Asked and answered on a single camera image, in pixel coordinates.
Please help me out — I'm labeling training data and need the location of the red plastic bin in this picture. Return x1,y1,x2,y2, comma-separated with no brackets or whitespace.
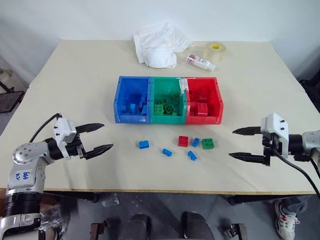
184,76,225,126

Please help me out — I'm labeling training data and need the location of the black table frame bar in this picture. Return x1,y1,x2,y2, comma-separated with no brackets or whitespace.
226,194,302,207
42,190,101,204

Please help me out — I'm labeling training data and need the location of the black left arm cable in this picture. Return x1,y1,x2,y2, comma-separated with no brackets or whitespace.
28,112,63,144

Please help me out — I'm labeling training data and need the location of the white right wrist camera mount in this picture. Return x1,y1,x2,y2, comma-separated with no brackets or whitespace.
260,112,290,156

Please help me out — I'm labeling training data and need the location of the white crumpled cloth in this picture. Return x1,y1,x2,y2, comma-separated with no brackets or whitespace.
132,22,194,69

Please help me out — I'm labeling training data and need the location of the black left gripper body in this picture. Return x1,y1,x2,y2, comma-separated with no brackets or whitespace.
65,134,89,160

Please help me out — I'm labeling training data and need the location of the brown caster bracket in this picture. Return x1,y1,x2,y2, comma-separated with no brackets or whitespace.
89,216,121,240
218,221,248,240

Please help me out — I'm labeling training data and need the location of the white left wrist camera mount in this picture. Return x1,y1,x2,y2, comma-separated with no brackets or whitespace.
52,118,77,159

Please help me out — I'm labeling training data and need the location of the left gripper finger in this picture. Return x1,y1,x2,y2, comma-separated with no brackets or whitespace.
74,122,105,135
83,143,114,161

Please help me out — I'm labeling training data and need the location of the green plastic bin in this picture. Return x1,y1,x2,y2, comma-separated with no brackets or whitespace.
149,76,189,125

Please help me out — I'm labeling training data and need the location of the crumpled clear plastic bag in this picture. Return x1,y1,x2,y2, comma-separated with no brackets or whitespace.
39,204,71,239

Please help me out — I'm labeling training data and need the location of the black metal stand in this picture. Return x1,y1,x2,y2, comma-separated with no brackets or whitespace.
0,66,26,114

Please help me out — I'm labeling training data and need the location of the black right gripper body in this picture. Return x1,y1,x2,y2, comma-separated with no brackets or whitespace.
261,133,281,168

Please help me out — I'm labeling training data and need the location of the small clear spray bottle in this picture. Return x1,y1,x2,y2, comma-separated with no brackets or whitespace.
185,52,216,72

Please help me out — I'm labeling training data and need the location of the blue jeans leg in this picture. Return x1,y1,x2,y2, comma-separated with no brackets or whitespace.
279,195,314,214

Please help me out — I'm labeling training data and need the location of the clear tape roll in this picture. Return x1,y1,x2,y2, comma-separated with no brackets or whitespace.
203,41,227,65

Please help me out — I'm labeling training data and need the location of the red toy brick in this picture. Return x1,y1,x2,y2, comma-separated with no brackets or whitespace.
177,135,190,148
196,102,209,118

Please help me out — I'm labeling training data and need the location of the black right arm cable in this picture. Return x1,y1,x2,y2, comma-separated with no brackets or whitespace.
271,146,320,201

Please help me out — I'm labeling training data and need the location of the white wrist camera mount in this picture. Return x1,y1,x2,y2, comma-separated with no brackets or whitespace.
52,118,77,159
260,112,290,156

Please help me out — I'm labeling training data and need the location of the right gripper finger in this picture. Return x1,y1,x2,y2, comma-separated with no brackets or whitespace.
232,125,262,137
228,152,267,165

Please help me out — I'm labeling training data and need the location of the dark rounded shape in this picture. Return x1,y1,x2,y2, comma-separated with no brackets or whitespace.
126,213,153,240
180,210,215,240

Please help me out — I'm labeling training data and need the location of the dark equipment case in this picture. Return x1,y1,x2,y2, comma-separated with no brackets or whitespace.
297,78,320,114

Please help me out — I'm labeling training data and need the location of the clear plastic wrapper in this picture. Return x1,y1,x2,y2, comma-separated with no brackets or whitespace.
100,193,120,209

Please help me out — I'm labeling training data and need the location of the white tape strip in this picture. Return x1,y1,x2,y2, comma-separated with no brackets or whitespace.
175,77,189,98

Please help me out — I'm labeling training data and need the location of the white red sneaker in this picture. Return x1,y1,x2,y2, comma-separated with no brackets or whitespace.
274,199,301,240

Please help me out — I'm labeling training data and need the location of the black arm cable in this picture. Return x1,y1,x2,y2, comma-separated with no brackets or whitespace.
271,146,320,201
28,112,63,144

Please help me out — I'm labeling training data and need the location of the blue plastic bin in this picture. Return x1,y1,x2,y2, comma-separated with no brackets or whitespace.
113,75,152,125

